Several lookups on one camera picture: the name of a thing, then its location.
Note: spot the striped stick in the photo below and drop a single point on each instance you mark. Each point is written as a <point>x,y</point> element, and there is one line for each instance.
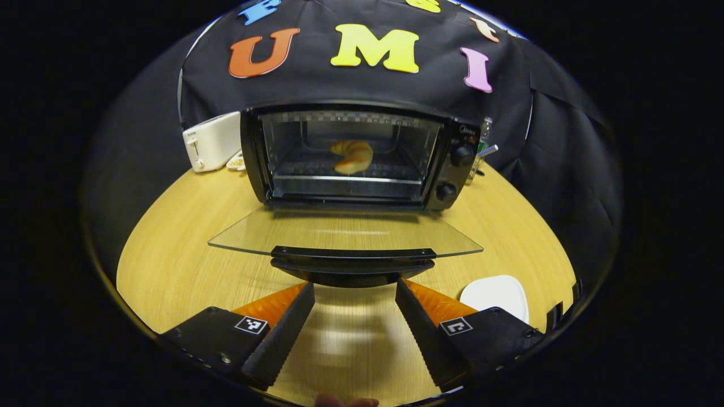
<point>489,150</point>

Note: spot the small white dish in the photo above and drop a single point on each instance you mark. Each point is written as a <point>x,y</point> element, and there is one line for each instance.
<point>236,162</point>

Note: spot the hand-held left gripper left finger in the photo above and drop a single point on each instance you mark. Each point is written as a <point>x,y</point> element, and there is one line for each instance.
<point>283,339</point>

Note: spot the white plate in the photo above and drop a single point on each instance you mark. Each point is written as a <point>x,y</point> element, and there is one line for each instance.
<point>495,294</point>

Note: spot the golden croissant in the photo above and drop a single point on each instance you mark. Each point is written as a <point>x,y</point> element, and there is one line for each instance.
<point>353,156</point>

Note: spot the black electric oven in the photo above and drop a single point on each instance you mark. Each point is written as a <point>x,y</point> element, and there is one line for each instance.
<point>452,175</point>

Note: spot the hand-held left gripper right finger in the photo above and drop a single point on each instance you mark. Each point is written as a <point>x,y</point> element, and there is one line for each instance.
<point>424,339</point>

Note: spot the clear plastic bottle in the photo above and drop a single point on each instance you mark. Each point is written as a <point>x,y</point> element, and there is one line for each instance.
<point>485,130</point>

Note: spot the white toaster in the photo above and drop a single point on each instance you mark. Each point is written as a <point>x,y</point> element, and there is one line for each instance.
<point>212,141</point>

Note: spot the black backdrop cloth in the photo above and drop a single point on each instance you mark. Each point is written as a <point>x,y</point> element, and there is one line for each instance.
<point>362,87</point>

